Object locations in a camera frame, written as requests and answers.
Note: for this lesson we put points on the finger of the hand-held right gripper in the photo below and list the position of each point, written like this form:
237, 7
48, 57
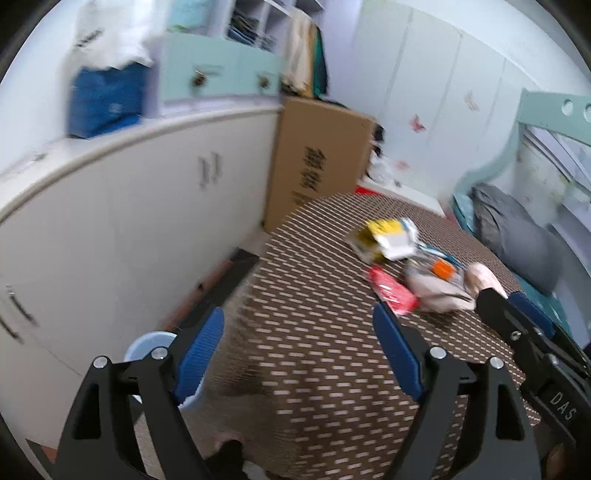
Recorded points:
531, 311
498, 311

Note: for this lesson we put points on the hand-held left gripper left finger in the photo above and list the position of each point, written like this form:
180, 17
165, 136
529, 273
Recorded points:
201, 350

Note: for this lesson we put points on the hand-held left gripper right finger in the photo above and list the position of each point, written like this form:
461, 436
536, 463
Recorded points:
399, 350

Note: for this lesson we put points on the beige paper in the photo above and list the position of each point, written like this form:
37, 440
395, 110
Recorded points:
485, 277

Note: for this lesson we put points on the blue plastic waste bin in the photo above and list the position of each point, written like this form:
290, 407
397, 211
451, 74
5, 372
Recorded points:
143, 344

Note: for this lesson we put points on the red snack packet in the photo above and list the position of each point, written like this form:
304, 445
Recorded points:
392, 290

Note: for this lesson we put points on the white plastic bag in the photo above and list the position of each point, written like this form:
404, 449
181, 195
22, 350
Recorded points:
382, 170
434, 293

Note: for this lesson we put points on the orange peel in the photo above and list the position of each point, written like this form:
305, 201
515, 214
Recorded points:
442, 269

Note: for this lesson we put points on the white box with blue print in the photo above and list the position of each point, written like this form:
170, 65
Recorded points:
436, 254

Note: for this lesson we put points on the yellow and white small box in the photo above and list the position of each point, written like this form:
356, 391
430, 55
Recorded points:
383, 237

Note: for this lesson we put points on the person's right hand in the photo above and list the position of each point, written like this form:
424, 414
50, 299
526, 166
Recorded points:
556, 464

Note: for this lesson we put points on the grey quilt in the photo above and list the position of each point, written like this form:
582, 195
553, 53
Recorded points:
508, 221

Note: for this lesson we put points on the brown polka-dot tablecloth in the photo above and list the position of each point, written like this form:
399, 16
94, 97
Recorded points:
300, 300

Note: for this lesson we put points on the white wooden step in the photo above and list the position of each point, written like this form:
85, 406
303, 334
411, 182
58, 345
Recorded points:
415, 198

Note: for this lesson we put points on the red floor mat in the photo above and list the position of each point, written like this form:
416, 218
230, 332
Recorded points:
367, 190

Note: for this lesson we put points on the white low cabinet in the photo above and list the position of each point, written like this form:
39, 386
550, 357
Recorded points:
115, 207

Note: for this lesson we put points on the faded butterfly sticker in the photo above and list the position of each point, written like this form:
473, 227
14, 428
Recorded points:
400, 165

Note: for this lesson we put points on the pink butterfly sticker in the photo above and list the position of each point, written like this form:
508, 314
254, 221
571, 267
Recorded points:
416, 123

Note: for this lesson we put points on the black clothes heap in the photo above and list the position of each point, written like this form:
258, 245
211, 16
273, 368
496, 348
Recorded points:
378, 141

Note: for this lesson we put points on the pale butterfly sticker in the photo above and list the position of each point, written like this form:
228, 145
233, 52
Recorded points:
472, 100

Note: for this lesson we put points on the tall cardboard box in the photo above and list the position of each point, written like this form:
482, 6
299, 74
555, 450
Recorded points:
314, 152

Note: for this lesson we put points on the white wardrobe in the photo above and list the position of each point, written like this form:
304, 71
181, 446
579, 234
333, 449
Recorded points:
415, 69

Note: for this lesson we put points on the blue bag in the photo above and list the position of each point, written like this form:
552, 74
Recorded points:
106, 101

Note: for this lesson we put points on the pinecone ornament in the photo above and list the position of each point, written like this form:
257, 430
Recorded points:
199, 78
264, 81

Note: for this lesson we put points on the mint drawer shelf unit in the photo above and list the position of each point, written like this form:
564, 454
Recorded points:
207, 60

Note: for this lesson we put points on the hanging green garment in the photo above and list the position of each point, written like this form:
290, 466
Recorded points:
320, 64

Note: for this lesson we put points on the hanging cream jacket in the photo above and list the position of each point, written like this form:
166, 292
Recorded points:
300, 50

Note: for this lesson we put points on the folded jeans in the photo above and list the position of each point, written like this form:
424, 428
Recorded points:
240, 30

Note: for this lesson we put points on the white paper shopping bag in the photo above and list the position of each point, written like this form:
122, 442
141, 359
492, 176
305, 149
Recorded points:
106, 41

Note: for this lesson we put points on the teal bunk bed frame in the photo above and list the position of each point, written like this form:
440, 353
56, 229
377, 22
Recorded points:
535, 106

